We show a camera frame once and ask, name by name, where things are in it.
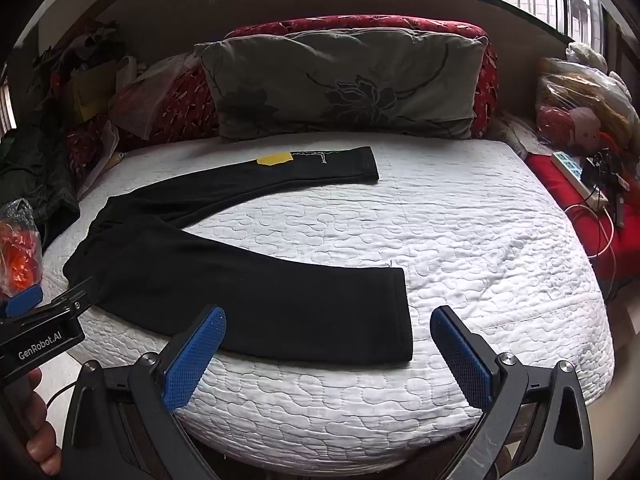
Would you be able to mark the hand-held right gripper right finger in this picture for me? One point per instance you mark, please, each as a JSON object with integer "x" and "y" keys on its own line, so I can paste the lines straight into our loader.
{"x": 462, "y": 355}

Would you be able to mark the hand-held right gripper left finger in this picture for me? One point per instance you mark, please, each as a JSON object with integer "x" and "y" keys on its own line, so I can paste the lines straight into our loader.
{"x": 196, "y": 360}

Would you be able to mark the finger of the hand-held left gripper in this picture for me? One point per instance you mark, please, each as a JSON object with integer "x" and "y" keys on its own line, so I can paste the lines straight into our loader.
{"x": 22, "y": 299}
{"x": 70, "y": 302}

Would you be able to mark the black pants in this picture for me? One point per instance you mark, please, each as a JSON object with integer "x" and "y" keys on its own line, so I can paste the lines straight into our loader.
{"x": 225, "y": 285}

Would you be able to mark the person's left hand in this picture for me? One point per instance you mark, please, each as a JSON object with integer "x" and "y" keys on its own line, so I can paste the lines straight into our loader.
{"x": 42, "y": 452}

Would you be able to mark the orange plastic bag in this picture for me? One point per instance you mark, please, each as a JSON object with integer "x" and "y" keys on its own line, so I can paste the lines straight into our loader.
{"x": 17, "y": 250}

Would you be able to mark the white quilted bed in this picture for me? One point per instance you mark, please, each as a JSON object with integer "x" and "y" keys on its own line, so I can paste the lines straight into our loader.
{"x": 450, "y": 260}

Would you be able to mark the dark green jacket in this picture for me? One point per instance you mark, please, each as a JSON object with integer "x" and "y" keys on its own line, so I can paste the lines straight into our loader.
{"x": 35, "y": 180}

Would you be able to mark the red blanket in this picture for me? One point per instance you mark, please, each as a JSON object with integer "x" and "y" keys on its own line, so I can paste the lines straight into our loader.
{"x": 560, "y": 185}

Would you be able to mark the white power strip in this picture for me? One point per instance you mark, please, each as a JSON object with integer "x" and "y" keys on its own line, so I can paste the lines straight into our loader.
{"x": 575, "y": 175}

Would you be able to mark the translucent plastic bag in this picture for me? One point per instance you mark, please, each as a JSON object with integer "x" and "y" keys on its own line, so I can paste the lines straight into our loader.
{"x": 145, "y": 100}

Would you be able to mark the pile of clutter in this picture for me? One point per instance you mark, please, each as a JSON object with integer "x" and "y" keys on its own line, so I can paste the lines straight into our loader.
{"x": 85, "y": 75}

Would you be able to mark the clear bag of stuffed toys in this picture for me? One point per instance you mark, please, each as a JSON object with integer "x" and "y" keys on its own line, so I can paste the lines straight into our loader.
{"x": 580, "y": 105}

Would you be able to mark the grey floral pillow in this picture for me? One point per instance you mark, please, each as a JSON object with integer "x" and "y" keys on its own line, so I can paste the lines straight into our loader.
{"x": 325, "y": 85}

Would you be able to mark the white stuffed toy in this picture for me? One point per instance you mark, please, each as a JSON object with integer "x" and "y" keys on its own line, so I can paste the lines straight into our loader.
{"x": 587, "y": 57}

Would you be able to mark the red patterned bolster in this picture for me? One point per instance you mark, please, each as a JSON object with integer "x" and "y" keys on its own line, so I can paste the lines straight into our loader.
{"x": 350, "y": 25}

